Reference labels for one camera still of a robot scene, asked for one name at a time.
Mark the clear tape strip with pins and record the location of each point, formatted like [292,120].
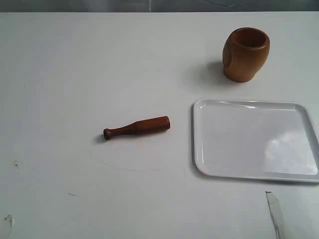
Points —
[276,214]

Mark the brown wooden mortar cup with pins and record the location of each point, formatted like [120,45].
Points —
[245,53]

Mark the white rectangular plastic tray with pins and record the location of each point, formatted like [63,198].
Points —
[256,140]

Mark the brown wooden pestle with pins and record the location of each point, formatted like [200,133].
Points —
[141,127]

